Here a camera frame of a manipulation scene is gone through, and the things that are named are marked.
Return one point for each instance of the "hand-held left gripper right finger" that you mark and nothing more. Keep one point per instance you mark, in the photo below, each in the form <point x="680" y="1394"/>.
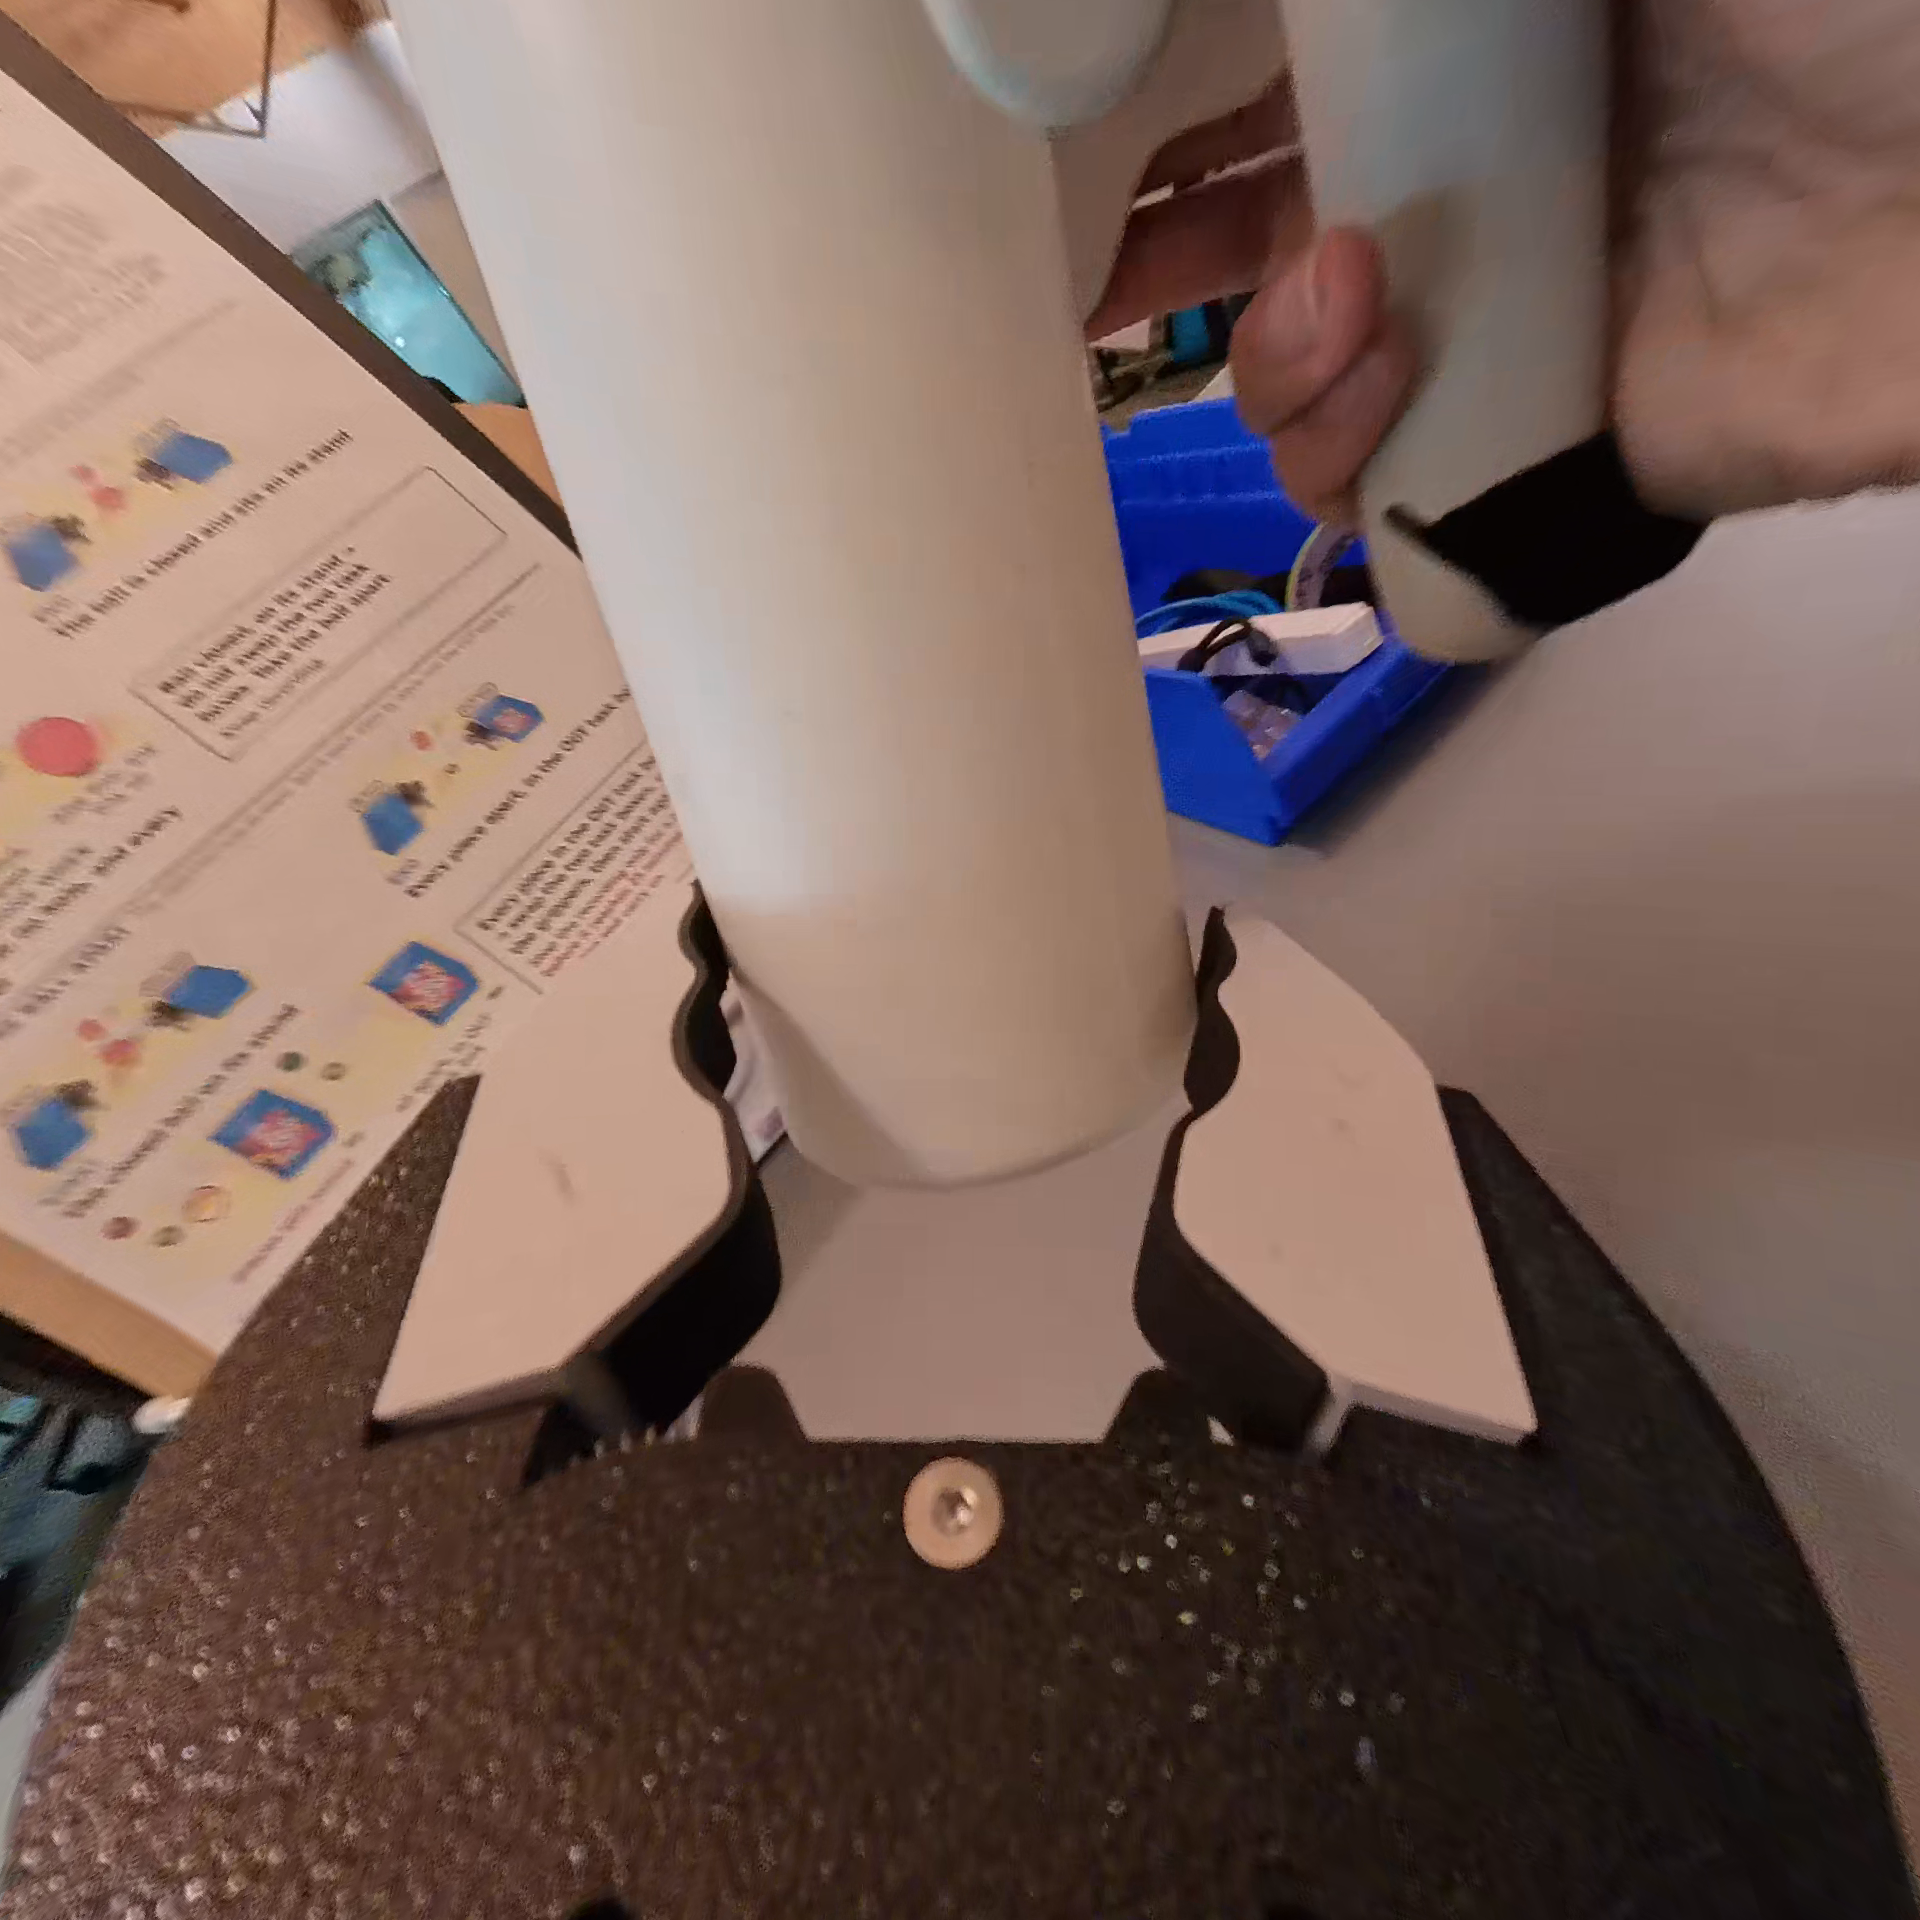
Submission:
<point x="1336" y="1201"/>

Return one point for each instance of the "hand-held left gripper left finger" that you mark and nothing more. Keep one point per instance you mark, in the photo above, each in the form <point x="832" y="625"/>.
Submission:
<point x="570" y="1201"/>

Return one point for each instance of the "white small box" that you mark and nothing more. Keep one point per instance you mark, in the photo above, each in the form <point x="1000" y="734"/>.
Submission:
<point x="1305" y="639"/>

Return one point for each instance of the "blue plastic bin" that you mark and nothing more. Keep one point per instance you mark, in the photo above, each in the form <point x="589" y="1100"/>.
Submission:
<point x="1214" y="750"/>

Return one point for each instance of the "white bottle with black cap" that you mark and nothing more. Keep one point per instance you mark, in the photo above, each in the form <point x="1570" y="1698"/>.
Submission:
<point x="838" y="599"/>

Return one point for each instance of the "printed instruction sheet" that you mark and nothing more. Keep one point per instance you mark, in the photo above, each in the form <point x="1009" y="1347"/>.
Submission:
<point x="300" y="750"/>
<point x="89" y="1321"/>

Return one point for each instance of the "person's right hand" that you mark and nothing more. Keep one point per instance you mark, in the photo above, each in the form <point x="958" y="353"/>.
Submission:
<point x="1769" y="226"/>

